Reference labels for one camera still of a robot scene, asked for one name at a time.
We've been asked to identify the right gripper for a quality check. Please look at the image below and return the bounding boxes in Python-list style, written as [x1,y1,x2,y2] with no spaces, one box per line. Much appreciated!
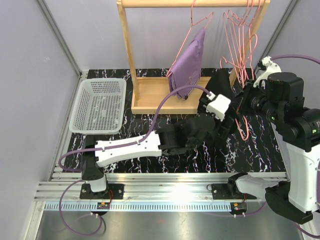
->
[230,79,284,125]

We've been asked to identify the black trousers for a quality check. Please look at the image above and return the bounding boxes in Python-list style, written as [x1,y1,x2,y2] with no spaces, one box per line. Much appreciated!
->
[198,70,237,151]

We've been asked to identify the pink hanger of black trousers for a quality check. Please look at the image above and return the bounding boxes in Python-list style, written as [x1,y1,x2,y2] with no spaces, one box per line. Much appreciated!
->
[219,34,258,141]

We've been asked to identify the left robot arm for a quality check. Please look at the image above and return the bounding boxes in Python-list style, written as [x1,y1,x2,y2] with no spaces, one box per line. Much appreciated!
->
[79,94,231,200]

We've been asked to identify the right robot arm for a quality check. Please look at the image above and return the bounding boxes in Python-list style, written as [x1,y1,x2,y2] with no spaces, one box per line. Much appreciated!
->
[226,72,320,225]

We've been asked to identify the empty pink hanger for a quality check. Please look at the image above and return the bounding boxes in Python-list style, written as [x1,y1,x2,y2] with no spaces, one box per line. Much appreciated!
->
[243,0,270,77]
[232,0,261,83]
[223,8,252,86]

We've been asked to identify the purple trousers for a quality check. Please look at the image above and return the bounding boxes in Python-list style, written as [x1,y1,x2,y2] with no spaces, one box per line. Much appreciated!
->
[168,28,206,92]

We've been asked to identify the pink hanger holding purple trousers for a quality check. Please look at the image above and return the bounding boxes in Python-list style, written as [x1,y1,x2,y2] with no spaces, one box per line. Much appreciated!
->
[166,0,214,77]

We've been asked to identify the wooden clothes rack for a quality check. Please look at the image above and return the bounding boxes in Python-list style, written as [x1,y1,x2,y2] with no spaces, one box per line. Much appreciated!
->
[116,0,258,114]

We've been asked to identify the white plastic basket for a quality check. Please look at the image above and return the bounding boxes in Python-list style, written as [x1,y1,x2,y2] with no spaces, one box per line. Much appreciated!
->
[69,78,127,135]

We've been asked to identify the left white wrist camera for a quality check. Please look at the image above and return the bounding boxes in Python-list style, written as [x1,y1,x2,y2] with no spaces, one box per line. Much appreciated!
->
[205,91,231,122]

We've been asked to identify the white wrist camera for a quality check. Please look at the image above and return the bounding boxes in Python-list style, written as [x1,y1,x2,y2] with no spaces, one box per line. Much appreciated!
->
[205,91,231,122]
[253,56,282,88]

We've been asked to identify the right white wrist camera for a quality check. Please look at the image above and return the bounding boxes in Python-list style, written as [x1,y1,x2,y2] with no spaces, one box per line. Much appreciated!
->
[253,56,282,88]

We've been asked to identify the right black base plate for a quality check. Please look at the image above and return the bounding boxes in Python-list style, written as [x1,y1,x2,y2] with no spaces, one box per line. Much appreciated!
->
[206,183,257,200]

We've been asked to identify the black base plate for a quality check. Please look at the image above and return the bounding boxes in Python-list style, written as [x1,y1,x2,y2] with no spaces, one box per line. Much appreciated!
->
[79,183,125,200]
[206,183,257,200]

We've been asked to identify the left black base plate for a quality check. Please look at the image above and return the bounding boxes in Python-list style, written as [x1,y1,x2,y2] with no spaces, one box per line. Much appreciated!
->
[79,183,125,200]

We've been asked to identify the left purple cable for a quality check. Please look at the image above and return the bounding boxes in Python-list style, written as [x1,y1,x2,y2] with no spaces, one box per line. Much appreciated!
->
[57,84,212,237]

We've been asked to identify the aluminium mounting rail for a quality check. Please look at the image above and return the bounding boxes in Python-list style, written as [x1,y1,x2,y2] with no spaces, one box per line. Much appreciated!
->
[34,171,233,212]

